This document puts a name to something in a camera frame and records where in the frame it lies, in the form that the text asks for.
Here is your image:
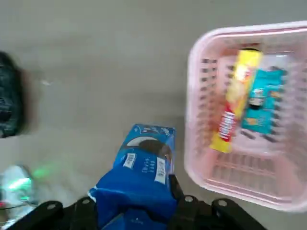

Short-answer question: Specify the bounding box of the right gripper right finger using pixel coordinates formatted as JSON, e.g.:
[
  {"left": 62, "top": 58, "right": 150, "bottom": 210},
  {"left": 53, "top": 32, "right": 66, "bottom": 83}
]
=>
[{"left": 167, "top": 174, "right": 264, "bottom": 230}]

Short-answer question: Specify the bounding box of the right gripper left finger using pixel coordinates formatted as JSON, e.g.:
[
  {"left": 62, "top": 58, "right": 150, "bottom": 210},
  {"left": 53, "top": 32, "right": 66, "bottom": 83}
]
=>
[{"left": 9, "top": 196, "right": 101, "bottom": 230}]

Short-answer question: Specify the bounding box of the blue cookie box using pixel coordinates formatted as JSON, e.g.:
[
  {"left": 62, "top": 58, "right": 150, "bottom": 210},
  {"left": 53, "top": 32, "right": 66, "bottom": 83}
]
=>
[{"left": 89, "top": 123, "right": 178, "bottom": 230}]

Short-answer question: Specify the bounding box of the yellow wafer box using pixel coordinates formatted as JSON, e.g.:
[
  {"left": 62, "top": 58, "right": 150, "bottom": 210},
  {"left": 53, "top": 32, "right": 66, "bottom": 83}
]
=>
[{"left": 209, "top": 47, "right": 264, "bottom": 154}]

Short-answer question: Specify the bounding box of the pink plastic snack basket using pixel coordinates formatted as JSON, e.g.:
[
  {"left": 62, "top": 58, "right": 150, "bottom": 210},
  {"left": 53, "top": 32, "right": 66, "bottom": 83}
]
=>
[{"left": 184, "top": 20, "right": 307, "bottom": 213}]

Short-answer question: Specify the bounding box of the black plastic bag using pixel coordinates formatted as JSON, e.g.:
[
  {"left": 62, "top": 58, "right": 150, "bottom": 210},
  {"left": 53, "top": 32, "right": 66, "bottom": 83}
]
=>
[{"left": 0, "top": 51, "right": 25, "bottom": 139}]

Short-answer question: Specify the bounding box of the teal snack packet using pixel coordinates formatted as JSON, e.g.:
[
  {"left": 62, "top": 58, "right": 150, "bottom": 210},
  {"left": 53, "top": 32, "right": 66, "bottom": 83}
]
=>
[{"left": 240, "top": 68, "right": 288, "bottom": 135}]

